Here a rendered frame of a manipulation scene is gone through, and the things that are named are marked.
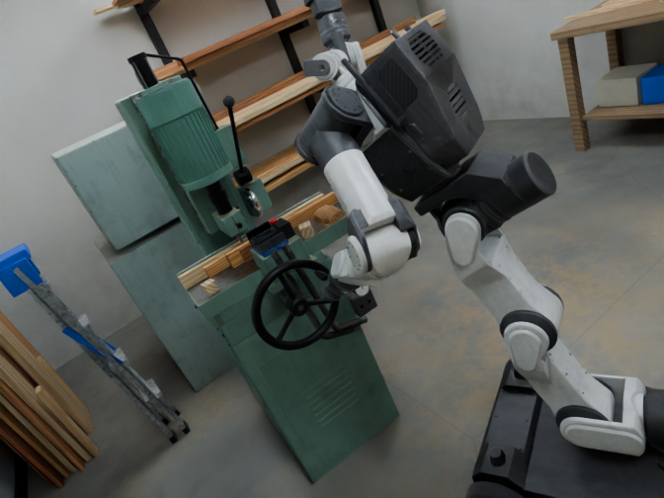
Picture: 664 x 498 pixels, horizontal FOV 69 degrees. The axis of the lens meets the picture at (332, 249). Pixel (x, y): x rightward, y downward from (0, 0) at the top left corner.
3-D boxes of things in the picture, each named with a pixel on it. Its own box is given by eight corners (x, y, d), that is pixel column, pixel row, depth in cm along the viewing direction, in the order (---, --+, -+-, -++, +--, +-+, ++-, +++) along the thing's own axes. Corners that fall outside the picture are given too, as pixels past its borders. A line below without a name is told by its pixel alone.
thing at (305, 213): (209, 278, 167) (204, 268, 165) (207, 276, 169) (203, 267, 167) (348, 196, 185) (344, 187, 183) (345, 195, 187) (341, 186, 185)
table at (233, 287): (213, 333, 145) (204, 317, 143) (191, 300, 171) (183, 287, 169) (372, 232, 164) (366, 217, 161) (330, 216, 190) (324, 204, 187)
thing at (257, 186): (253, 216, 186) (239, 189, 181) (247, 213, 192) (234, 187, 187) (274, 205, 189) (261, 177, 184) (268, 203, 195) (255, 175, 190)
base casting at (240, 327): (230, 348, 160) (217, 327, 156) (192, 294, 209) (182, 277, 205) (340, 277, 173) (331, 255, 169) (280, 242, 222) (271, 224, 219)
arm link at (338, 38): (349, 30, 151) (361, 66, 152) (316, 42, 152) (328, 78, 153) (348, 19, 140) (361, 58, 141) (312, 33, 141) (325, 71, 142)
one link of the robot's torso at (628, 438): (648, 405, 143) (644, 373, 137) (647, 463, 129) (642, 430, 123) (571, 396, 155) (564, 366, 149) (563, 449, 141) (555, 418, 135)
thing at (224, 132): (229, 172, 180) (210, 133, 174) (222, 169, 188) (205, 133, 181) (249, 161, 182) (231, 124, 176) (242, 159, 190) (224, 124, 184)
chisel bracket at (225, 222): (233, 241, 164) (221, 219, 160) (221, 233, 176) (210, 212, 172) (252, 230, 166) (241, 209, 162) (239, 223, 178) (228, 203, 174)
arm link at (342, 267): (363, 285, 124) (377, 283, 111) (328, 278, 122) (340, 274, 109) (367, 260, 125) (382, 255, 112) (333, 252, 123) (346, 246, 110)
